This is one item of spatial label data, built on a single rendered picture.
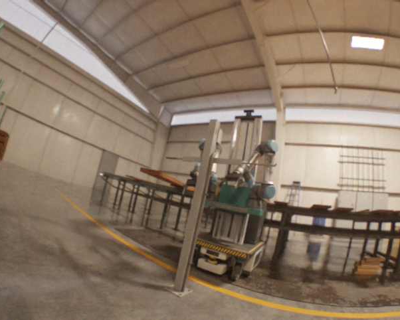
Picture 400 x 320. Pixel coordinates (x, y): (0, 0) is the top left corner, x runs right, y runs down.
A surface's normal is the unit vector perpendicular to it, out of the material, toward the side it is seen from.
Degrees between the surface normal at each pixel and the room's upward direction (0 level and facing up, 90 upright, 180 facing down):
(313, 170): 90
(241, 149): 90
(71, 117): 89
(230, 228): 90
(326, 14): 178
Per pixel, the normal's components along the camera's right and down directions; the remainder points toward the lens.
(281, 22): -0.28, 0.93
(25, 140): 0.87, 0.05
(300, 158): -0.47, -0.36
